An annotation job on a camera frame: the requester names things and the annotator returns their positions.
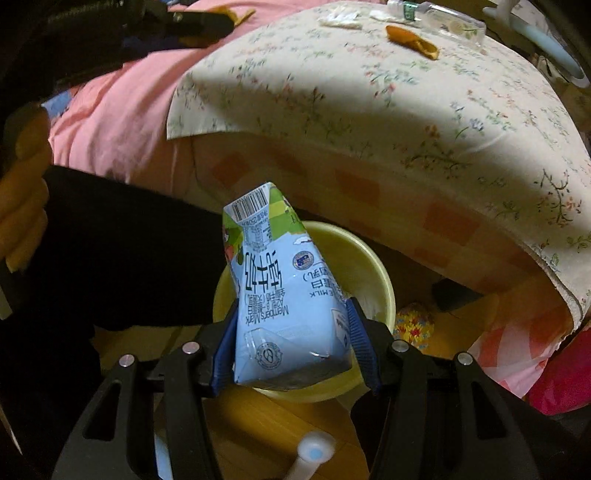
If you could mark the orange checked bed sheet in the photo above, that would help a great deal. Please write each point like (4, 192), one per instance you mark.
(415, 221)

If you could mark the light blue plastic hoop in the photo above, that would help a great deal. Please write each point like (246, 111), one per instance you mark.
(554, 50)

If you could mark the person's left hand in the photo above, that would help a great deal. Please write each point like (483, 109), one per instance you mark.
(25, 198)

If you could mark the red cloth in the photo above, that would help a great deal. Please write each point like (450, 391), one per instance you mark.
(563, 387)

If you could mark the pink blanket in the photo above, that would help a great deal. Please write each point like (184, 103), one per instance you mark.
(129, 115)

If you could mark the pink checked cloth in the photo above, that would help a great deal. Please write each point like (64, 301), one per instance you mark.
(512, 355)

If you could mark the short orange peel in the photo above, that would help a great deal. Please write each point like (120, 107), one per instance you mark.
(411, 41)

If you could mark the crumpled white tissue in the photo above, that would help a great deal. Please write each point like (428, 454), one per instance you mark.
(339, 17)

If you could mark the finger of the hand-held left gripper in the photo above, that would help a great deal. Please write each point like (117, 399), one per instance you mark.
(198, 27)

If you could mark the small white tissue scrap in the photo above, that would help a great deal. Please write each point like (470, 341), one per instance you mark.
(379, 15)

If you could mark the colourful patterned ball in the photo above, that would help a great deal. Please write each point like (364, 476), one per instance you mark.
(415, 327)

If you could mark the white plastic tube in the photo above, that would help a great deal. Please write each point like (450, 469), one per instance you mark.
(311, 454)

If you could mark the clear plastic bottle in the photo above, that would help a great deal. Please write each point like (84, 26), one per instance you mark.
(438, 21)

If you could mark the yellow plastic bin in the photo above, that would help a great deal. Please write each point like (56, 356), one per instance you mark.
(369, 277)

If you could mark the floral tablecloth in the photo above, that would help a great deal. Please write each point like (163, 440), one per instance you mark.
(369, 92)

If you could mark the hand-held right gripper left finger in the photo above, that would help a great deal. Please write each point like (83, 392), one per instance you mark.
(224, 350)

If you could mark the blue milk carton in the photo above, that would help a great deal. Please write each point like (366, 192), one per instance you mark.
(281, 314)

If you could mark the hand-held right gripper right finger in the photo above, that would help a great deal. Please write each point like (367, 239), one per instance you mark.
(364, 350)

